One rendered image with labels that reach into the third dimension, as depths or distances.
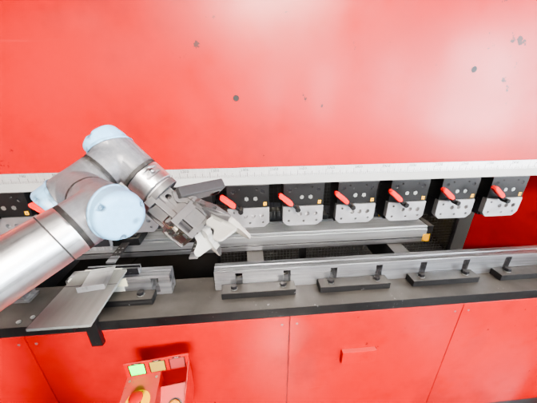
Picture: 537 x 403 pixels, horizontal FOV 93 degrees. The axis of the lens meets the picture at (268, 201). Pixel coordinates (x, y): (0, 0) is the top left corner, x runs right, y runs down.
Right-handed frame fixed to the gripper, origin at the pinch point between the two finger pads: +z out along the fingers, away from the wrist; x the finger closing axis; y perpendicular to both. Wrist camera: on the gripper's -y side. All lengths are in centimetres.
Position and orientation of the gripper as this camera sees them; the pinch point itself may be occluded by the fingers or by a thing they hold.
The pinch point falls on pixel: (236, 245)
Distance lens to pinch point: 58.7
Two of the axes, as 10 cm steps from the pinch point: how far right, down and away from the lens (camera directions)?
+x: 5.4, -3.9, -7.5
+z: 7.2, 6.8, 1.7
